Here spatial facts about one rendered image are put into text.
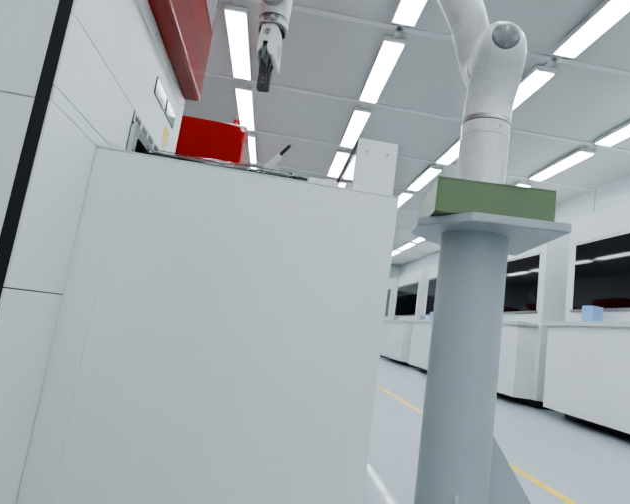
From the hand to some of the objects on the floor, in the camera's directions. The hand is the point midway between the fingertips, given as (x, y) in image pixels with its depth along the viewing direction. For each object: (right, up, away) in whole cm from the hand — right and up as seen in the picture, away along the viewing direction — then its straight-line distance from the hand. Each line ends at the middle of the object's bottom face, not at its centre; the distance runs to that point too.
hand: (263, 83), depth 129 cm
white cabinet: (-15, -117, +2) cm, 118 cm away
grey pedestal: (+53, -122, -25) cm, 136 cm away
